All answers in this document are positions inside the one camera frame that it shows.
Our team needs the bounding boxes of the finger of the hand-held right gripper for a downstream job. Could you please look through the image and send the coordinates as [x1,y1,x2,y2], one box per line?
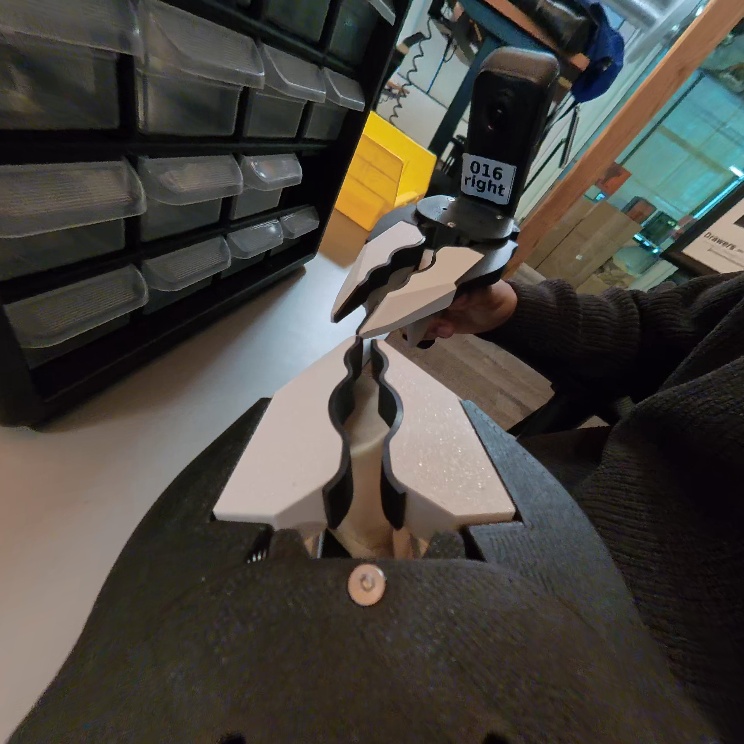
[331,222,426,323]
[357,244,487,338]

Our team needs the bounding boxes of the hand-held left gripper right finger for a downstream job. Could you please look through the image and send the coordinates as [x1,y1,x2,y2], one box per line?
[371,340,518,556]

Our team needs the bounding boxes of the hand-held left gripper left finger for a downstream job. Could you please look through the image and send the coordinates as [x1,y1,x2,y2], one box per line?
[213,337,362,559]

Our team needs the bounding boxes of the black drawer cabinet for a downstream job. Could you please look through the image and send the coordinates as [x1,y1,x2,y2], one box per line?
[0,0,415,430]

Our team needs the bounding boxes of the person's right forearm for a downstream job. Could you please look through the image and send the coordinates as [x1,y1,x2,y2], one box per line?
[481,270,744,405]

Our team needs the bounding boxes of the white desk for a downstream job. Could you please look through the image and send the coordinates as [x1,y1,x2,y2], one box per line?
[0,212,419,739]

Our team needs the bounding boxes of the person's right hand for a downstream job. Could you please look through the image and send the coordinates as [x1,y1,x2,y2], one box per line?
[433,280,519,341]

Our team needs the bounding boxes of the yellow plastic bin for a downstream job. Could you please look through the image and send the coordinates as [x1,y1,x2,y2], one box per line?
[336,110,438,231]

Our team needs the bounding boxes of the blue cloth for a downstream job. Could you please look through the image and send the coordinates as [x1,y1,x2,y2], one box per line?
[584,3,626,102]

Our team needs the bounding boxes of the cardboard boxes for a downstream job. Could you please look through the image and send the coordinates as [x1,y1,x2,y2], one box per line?
[523,198,646,294]

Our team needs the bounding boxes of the person's dark sweater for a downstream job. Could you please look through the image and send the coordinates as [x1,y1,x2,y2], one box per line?
[511,343,744,744]

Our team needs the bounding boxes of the framed sign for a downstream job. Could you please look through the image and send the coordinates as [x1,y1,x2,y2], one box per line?
[660,198,744,281]

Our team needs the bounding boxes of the rows of clear cabinet drawers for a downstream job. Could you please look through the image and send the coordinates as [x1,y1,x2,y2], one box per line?
[0,0,397,352]

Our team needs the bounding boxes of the black coiled cable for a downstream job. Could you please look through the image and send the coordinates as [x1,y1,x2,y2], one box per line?
[395,32,428,126]

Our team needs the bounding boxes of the wooden post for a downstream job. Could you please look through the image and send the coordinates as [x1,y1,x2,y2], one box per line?
[517,0,744,274]

